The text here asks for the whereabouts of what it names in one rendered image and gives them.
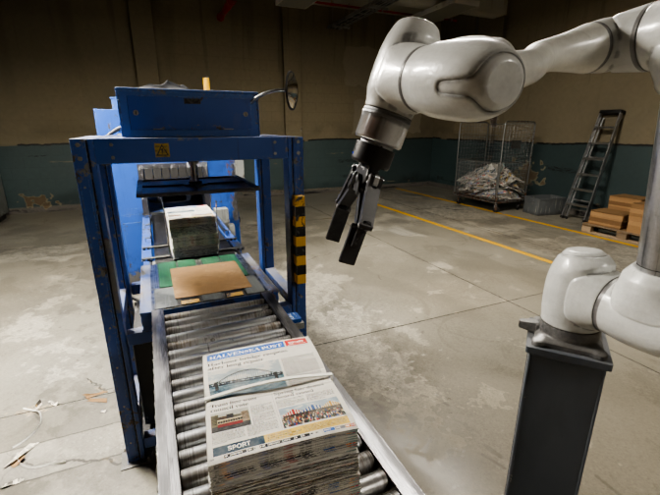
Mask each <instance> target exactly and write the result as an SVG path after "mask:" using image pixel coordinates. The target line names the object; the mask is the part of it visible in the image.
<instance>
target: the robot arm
mask: <svg viewBox="0 0 660 495"><path fill-rule="evenodd" d="M548 72H562V73H574V74H601V73H607V72H611V73H644V72H650V74H651V77H652V79H653V82H654V88H655V90H656V92H657V93H658V94H660V0H658V1H654V2H651V3H648V4H645V5H642V6H639V7H636V8H633V9H631V10H628V11H625V12H623V13H620V14H617V15H616V16H614V17H609V18H603V19H600V20H597V21H594V22H591V23H587V24H584V25H581V26H579V27H576V28H574V29H571V30H569V31H566V32H563V33H561V34H558V35H555V36H552V37H549V38H545V39H542V40H539V41H536V42H534V43H532V44H530V45H529V46H528V47H527V48H526V49H525V50H515V48H514V46H513V45H512V44H511V43H510V42H509V41H508V40H506V39H505V38H502V37H490V36H484V35H469V36H461V37H457V38H454V39H450V40H444V41H441V40H440V33H439V29H438V27H437V26H436V25H435V24H434V23H432V22H430V21H428V20H426V19H423V18H418V17H405V18H402V19H400V20H398V21H397V22H396V23H395V24H394V25H393V27H392V28H391V30H390V31H389V33H388V34H387V36H386V38H385V40H384V41H383V43H382V45H381V47H380V50H379V52H378V54H377V57H376V60H375V62H374V65H373V68H372V71H371V74H370V77H369V81H368V85H367V95H366V100H365V104H364V107H363V109H362V113H361V116H360V119H359V122H358V125H357V130H356V135H357V136H358V137H360V140H358V139H357V142H356V145H355V147H354V150H353V153H352V159H354V160H355V161H357V162H359V164H358V165H357V164H353V165H352V169H351V171H350V174H349V176H348V178H347V180H346V181H345V183H344V185H343V187H342V189H341V191H340V193H339V195H338V197H337V199H336V203H337V205H336V209H335V212H334V214H333V217H332V220H331V223H330V226H329V229H328V232H327V235H326V240H330V241H333V242H337V243H338V242H339V241H340V239H341V236H342V233H343V230H344V228H345V225H346V222H347V219H348V216H349V214H350V212H351V205H352V204H353V203H354V201H355V200H356V198H357V207H356V216H355V223H352V224H351V225H350V227H351V228H350V230H349V233H348V235H347V238H346V240H345V243H344V246H343V249H342V251H341V254H340V257H339V262H342V263H346V264H350V265H355V263H356V260H357V258H358V253H359V251H360V248H361V245H362V243H363V240H364V237H365V235H366V232H367V231H370V232H371V231H372V229H373V225H374V219H375V214H376V209H377V204H378V199H379V195H380V190H381V187H382V184H383V181H384V177H381V176H378V172H379V170H383V171H388V170H389V169H390V166H391V164H392V161H393V158H394V156H395V152H393V149H397V150H400V149H402V145H403V143H404V140H405V137H406V135H407V132H408V129H409V127H410V126H411V121H412V119H413V116H414V115H416V114H419V113H421V114H423V115H425V116H428V117H432V118H436V119H441V120H446V121H454V122H469V123H470V122H480V121H485V120H488V119H491V118H494V117H496V116H499V115H501V114H502V113H504V112H506V111H507V110H508V109H510V108H511V107H512V106H513V105H514V104H515V103H516V101H517V100H518V99H519V97H520V95H521V93H522V91H523V88H524V87H526V86H529V85H531V84H533V83H536V82H537V81H539V80H540V79H541V78H542V77H543V76H544V75H545V74H546V73H548ZM519 327H520V328H522V329H525V330H527V331H530V332H533V333H534V337H532V339H531V343H532V344H533V345H534V346H535V347H540V348H548V349H553V350H558V351H562V352H567V353H571V354H576V355H580V356H585V357H589V358H594V359H597V360H601V361H606V360H607V359H608V354H607V353H606V352H605V351H604V348H603V343H602V339H601V334H602V333H604V334H606V335H608V336H610V337H611V338H613V339H615V340H617V341H619V342H621V343H623V344H625V345H627V346H630V347H632V348H634V349H636V350H639V351H641V352H644V353H646V354H649V355H651V356H654V357H657V358H660V106H659V112H658V119H657V126H656V132H655V139H654V145H653V151H652V158H651V165H650V171H649V178H648V184H647V191H646V198H645V204H644V210H643V217H642V223H641V230H640V237H639V243H638V250H637V257H636V262H634V263H632V264H631V265H629V266H628V267H626V268H625V269H624V270H623V271H622V273H620V272H619V271H617V270H616V263H615V261H614V260H613V258H612V257H611V256H610V255H609V254H607V253H605V252H604V251H603V250H601V249H598V248H593V247H568V248H566V249H565V250H564V251H562V252H561V253H559V254H558V255H557V257H556V258H555V260H554V261H553V263H552V265H551V266H550V268H549V271H548V273H547V276H546V280H545V284H544V289H543V295H542V302H541V314H540V316H534V317H533V319H530V318H520V321H519Z"/></svg>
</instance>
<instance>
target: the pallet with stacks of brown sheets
mask: <svg viewBox="0 0 660 495"><path fill-rule="evenodd" d="M645 198H646V196H640V195H632V194H625V193H623V194H614V195H610V198H609V203H608V204H609V205H608V208H598V209H590V210H591V212H590V216H589V220H588V222H582V227H581V231H582V232H586V233H590V234H594V235H598V236H603V237H607V238H611V239H615V240H619V241H624V242H628V243H632V244H636V245H638V243H639V242H637V241H633V240H630V237H631V235H635V236H639V237H640V230H641V223H642V217H643V210H644V204H645ZM594 227H595V228H594ZM602 228H603V229H607V230H612V231H617V235H616V236H611V235H607V234H603V233H598V232H594V229H596V230H598V229H602Z"/></svg>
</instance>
